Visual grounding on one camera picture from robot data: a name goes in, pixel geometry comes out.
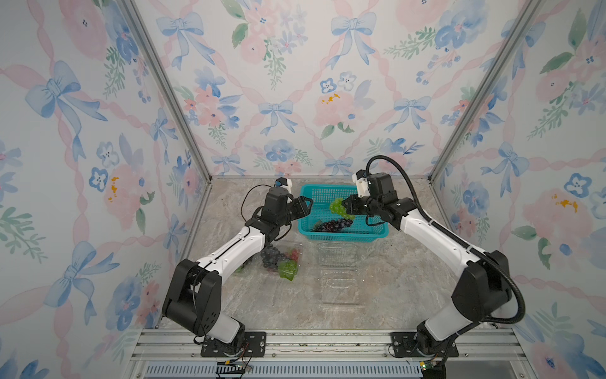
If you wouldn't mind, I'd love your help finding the black corrugated cable conduit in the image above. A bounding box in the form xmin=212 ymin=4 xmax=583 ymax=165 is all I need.
xmin=364 ymin=155 xmax=526 ymax=325

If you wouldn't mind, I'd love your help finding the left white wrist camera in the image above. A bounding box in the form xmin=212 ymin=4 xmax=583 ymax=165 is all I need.
xmin=275 ymin=177 xmax=293 ymax=194

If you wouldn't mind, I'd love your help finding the purple red grape bunch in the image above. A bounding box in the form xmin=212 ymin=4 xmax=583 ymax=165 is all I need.
xmin=312 ymin=219 xmax=354 ymax=233

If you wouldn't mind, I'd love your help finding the pink red grape bunch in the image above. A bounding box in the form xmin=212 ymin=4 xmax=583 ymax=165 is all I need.
xmin=286 ymin=248 xmax=301 ymax=262

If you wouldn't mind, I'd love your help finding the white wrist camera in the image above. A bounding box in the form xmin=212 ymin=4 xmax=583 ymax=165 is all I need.
xmin=352 ymin=169 xmax=370 ymax=197
xmin=275 ymin=177 xmax=293 ymax=194

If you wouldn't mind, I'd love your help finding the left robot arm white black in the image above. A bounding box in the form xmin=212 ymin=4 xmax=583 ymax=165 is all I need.
xmin=162 ymin=183 xmax=313 ymax=348

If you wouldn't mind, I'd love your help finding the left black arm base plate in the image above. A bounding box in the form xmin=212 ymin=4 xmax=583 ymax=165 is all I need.
xmin=200 ymin=332 xmax=267 ymax=358

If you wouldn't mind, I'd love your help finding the aluminium corner post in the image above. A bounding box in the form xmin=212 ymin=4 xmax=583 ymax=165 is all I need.
xmin=117 ymin=0 xmax=212 ymax=185
xmin=427 ymin=0 xmax=543 ymax=185

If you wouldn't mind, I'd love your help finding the green grape leaf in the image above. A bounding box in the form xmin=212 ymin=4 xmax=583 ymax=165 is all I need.
xmin=278 ymin=260 xmax=298 ymax=281

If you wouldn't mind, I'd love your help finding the left aluminium corner post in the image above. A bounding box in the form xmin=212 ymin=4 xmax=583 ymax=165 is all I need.
xmin=117 ymin=0 xmax=212 ymax=185

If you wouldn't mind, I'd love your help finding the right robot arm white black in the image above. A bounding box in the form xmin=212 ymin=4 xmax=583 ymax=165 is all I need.
xmin=342 ymin=170 xmax=526 ymax=355

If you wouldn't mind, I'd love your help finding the small green grape bunch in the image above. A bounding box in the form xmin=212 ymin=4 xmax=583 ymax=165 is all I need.
xmin=329 ymin=198 xmax=355 ymax=220

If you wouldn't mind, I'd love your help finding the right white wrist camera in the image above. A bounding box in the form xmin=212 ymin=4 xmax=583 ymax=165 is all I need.
xmin=352 ymin=169 xmax=370 ymax=197

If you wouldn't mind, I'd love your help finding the right aluminium corner post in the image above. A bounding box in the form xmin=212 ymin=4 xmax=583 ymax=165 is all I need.
xmin=427 ymin=0 xmax=543 ymax=185

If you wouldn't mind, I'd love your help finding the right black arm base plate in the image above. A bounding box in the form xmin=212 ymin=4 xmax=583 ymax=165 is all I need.
xmin=390 ymin=331 xmax=459 ymax=359

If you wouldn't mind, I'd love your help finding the aluminium front rail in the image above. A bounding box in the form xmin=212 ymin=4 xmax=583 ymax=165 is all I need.
xmin=123 ymin=329 xmax=538 ymax=378

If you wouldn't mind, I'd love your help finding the dark blue grape bunch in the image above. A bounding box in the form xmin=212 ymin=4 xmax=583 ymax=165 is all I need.
xmin=260 ymin=246 xmax=290 ymax=271

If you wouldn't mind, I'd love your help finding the teal plastic basket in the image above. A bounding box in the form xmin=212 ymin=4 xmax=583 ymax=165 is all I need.
xmin=298 ymin=184 xmax=388 ymax=243

